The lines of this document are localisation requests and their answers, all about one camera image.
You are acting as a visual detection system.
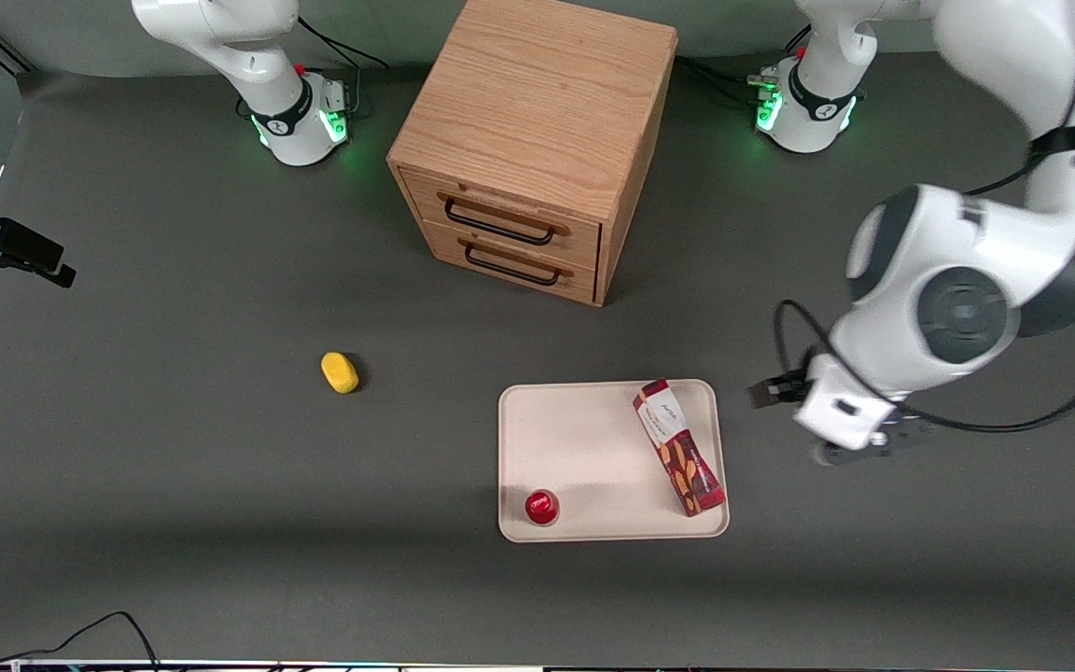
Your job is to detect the red cookie box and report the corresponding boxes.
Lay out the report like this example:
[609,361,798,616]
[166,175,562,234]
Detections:
[632,378,727,518]

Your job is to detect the white rectangular tray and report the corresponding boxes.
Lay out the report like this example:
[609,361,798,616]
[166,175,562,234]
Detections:
[497,378,731,543]

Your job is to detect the wooden drawer front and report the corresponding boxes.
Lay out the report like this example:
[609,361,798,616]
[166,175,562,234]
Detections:
[422,220,598,304]
[399,168,603,272]

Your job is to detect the wooden drawer cabinet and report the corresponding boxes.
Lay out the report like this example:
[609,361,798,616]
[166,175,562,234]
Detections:
[386,0,679,308]

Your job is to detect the yellow oval sponge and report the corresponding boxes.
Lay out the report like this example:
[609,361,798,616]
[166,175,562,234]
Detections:
[321,351,360,394]

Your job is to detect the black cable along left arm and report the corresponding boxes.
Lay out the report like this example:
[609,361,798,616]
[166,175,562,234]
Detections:
[773,0,1075,435]

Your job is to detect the black drawer handle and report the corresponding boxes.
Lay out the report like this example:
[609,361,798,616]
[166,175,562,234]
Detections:
[466,241,563,287]
[444,198,557,247]

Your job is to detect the black cables at left arm base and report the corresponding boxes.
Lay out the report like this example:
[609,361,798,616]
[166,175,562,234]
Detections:
[676,26,814,105]

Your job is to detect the black cable at right arm base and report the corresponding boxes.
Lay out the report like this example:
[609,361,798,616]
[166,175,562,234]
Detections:
[298,14,391,71]

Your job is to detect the black cable on table edge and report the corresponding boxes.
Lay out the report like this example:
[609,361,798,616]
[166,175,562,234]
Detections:
[0,611,161,672]

